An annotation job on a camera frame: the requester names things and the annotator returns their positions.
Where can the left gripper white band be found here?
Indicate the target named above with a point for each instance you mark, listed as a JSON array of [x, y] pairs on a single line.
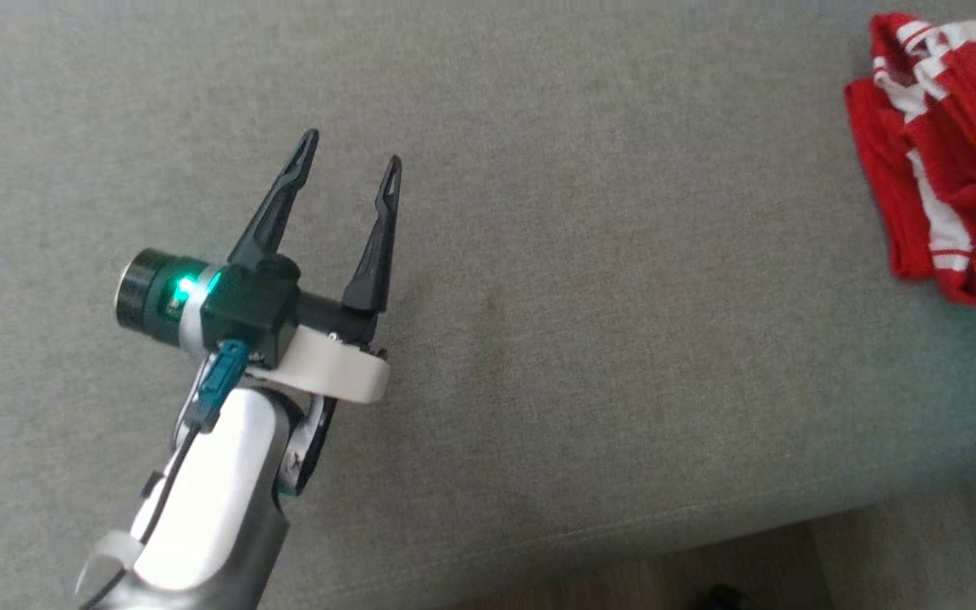
[[335, 368]]

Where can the red shirt with white sleeves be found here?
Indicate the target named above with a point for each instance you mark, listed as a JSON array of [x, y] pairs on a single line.
[[886, 169]]

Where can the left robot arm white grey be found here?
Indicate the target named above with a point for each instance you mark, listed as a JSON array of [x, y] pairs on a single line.
[[217, 508]]

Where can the large grey sofa seat cushion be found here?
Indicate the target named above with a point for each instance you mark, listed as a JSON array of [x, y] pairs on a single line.
[[581, 339]]

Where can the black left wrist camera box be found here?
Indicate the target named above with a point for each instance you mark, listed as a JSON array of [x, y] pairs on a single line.
[[251, 305]]

